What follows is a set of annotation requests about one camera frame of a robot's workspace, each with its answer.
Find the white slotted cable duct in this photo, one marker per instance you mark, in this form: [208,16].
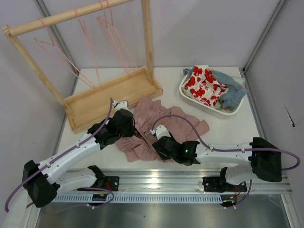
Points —
[139,198]

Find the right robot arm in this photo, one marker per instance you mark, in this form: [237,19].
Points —
[255,160]

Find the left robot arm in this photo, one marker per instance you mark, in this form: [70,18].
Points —
[46,179]

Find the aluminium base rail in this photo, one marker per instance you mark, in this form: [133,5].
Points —
[167,181]

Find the red floral white garment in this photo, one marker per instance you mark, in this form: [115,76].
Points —
[202,86]

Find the blue denim garment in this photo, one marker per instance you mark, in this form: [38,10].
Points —
[231,100]

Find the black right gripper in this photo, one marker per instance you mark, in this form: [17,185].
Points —
[159,149]

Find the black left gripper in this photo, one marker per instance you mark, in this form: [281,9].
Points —
[129,126]

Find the wooden clothes rack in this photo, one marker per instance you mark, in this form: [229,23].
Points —
[89,103]

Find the white laundry basket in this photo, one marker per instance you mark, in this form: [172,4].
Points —
[209,104]

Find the pink pleated skirt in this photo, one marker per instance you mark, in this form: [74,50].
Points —
[147,111]

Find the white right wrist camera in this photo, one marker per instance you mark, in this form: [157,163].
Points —
[161,131]

